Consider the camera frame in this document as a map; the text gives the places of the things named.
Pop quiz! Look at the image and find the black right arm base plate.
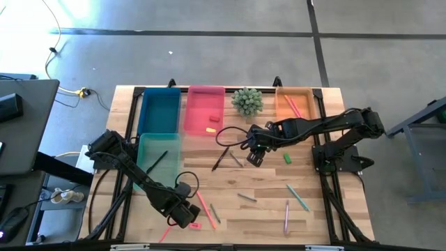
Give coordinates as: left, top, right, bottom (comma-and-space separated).
312, 144, 376, 174

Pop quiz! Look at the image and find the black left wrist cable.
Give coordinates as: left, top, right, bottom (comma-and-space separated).
174, 170, 201, 191

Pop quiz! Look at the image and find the black computer mouse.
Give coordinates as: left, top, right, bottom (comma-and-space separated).
0, 207, 30, 243

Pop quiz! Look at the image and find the grey desk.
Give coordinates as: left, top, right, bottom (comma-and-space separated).
0, 78, 61, 176

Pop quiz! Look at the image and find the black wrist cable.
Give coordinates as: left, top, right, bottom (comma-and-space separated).
174, 170, 201, 191
215, 125, 252, 149

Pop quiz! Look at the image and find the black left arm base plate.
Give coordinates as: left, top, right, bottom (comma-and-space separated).
84, 142, 137, 172

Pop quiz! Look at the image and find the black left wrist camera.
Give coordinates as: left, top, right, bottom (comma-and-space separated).
175, 181, 193, 199

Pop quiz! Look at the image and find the pink plastic bin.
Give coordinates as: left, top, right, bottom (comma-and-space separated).
183, 86, 226, 137

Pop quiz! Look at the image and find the teal plastic bin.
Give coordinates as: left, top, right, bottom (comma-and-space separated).
134, 133, 182, 192

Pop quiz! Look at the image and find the coral pencil with orange eraser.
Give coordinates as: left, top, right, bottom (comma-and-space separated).
195, 190, 217, 230
158, 225, 174, 243

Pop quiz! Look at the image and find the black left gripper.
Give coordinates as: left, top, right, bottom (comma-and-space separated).
149, 186, 202, 229

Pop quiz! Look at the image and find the thick black pen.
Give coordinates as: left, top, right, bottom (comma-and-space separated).
211, 146, 231, 172

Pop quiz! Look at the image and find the teal pen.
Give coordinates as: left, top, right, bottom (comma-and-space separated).
286, 183, 311, 213

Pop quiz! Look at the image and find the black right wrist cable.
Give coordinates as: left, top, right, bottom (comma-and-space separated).
215, 125, 252, 149

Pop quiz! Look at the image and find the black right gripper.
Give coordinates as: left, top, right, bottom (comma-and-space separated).
246, 121, 283, 167

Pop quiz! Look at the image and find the pale floor cable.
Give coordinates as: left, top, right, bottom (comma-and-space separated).
40, 0, 88, 97

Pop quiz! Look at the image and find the white box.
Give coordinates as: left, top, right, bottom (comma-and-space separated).
75, 144, 100, 174

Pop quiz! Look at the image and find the black desk leg bar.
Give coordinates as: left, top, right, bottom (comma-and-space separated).
34, 151, 95, 188

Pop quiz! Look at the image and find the black lower desk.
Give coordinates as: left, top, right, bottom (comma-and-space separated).
0, 170, 48, 247

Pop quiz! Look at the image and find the green potted plant white pot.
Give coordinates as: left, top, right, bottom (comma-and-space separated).
231, 86, 265, 119

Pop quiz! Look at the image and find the blue plastic bin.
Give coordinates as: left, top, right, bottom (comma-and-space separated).
137, 86, 183, 137

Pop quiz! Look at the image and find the black aluminium table frame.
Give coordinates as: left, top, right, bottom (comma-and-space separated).
79, 75, 376, 245

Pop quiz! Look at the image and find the black box device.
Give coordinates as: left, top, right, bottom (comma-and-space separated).
0, 93, 24, 123

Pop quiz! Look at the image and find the blue-grey metal stand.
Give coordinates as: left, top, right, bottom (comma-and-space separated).
384, 96, 446, 205

